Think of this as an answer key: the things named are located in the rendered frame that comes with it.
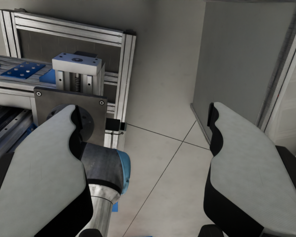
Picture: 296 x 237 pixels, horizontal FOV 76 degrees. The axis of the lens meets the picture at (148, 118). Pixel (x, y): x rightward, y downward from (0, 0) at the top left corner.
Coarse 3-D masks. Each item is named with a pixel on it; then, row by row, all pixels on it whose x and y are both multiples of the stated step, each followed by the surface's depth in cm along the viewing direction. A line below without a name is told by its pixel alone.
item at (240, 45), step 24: (216, 24) 115; (240, 24) 87; (264, 24) 70; (288, 24) 59; (216, 48) 116; (240, 48) 88; (264, 48) 71; (216, 72) 117; (240, 72) 88; (264, 72) 71; (216, 96) 117; (240, 96) 89; (264, 96) 71
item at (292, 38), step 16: (208, 0) 126; (224, 0) 102; (240, 0) 86; (256, 0) 74; (272, 0) 65; (288, 0) 58; (288, 32) 58; (288, 48) 58; (288, 64) 60; (272, 80) 66; (272, 96) 66; (208, 144) 132
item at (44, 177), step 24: (48, 120) 10; (72, 120) 10; (24, 144) 8; (48, 144) 8; (72, 144) 8; (24, 168) 7; (48, 168) 7; (72, 168) 7; (0, 192) 6; (24, 192) 6; (48, 192) 6; (72, 192) 6; (0, 216) 5; (24, 216) 5; (48, 216) 5; (72, 216) 6
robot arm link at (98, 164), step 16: (96, 160) 48; (112, 160) 49; (128, 160) 51; (96, 176) 45; (112, 176) 47; (128, 176) 49; (96, 192) 44; (112, 192) 45; (96, 208) 42; (96, 224) 40
